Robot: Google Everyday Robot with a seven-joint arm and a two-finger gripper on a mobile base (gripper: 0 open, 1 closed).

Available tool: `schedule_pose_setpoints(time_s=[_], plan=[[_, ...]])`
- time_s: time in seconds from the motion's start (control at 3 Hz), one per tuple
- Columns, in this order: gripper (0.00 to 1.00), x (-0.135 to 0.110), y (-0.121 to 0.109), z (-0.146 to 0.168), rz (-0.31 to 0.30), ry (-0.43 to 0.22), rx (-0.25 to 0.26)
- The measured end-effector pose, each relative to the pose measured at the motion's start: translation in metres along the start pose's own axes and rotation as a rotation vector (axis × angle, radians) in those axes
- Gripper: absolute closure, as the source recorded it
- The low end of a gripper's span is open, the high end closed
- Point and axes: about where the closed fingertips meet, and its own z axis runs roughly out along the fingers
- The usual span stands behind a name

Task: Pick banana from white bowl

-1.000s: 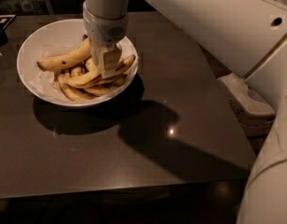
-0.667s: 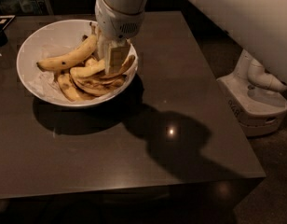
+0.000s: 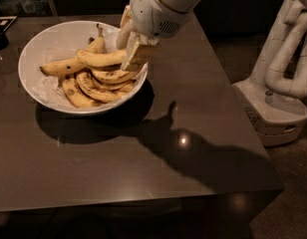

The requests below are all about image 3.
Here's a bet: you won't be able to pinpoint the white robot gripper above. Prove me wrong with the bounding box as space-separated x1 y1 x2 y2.
116 0 190 72

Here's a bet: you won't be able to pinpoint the long yellow banana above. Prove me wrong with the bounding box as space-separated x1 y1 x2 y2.
40 24 105 76
76 50 127 68

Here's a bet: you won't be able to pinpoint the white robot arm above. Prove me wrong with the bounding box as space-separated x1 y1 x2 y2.
117 0 201 71

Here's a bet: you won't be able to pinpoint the right side yellow banana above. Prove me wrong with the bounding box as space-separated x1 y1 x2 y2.
92 70 139 85

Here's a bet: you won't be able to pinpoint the bottom yellow banana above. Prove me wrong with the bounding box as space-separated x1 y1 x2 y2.
76 71 135 103

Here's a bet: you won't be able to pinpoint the white bowl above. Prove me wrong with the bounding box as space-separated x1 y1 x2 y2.
18 21 148 116

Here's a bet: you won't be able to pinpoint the dark cabinet fronts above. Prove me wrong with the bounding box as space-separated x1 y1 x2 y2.
53 0 283 36

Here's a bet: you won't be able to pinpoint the black object at table corner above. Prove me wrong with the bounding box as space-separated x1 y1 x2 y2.
0 16 17 50

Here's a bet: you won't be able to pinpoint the white robot mobile base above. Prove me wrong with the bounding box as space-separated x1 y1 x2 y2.
233 0 307 146

